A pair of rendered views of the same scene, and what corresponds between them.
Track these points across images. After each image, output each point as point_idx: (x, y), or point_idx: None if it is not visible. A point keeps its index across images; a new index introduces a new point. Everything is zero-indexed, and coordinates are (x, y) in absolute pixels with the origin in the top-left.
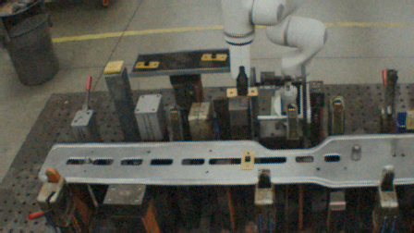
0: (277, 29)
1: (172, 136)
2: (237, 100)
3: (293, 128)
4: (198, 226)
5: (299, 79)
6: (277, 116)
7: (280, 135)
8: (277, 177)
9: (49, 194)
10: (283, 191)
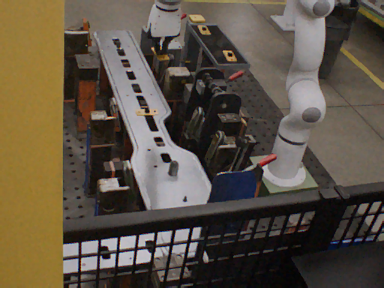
0: (289, 78)
1: (159, 75)
2: None
3: (190, 127)
4: (120, 142)
5: (280, 139)
6: (203, 118)
7: None
8: (131, 128)
9: (69, 29)
10: None
